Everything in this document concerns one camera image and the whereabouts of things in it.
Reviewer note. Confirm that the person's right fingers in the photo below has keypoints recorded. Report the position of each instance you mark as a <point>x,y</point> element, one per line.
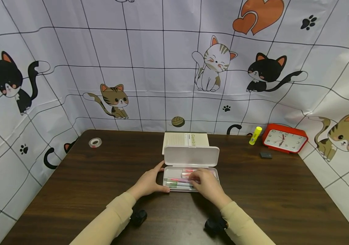
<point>198,177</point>

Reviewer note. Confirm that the person's right hand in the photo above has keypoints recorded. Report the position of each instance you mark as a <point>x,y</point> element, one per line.
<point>209,187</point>

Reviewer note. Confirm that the green pen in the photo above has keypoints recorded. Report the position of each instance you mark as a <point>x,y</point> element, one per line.
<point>177,184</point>

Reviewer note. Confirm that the person's left fingers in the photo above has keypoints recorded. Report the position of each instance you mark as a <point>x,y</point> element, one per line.
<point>164,190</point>

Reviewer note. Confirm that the red pen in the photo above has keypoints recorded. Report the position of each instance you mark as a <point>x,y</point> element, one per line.
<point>177,180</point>

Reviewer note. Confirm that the yellow glue stick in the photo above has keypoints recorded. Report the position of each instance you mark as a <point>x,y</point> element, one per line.
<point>255,135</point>

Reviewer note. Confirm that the black eraser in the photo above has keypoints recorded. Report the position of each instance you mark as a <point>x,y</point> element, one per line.
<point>266,155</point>

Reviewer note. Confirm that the person's left hand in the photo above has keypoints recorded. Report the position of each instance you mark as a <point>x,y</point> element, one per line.
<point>148,183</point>

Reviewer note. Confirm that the cream ruled notebook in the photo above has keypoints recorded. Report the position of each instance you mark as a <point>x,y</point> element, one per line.
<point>176,139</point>

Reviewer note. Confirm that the black wrist band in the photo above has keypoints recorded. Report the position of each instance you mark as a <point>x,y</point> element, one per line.
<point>215,225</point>
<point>138,217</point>

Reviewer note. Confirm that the clear tape roll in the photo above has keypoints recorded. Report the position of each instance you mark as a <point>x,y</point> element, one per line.
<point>95,142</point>

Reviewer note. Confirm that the person's left thumb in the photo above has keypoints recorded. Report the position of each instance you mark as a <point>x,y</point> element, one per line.
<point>159,167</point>

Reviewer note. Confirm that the white plastic pencil case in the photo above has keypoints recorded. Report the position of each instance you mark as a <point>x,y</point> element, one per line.
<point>191,156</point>

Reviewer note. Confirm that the red alarm clock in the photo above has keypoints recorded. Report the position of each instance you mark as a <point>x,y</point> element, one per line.
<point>284,139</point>

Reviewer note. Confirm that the pink highlighter pen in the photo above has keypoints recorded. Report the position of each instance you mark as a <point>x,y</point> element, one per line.
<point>187,170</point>

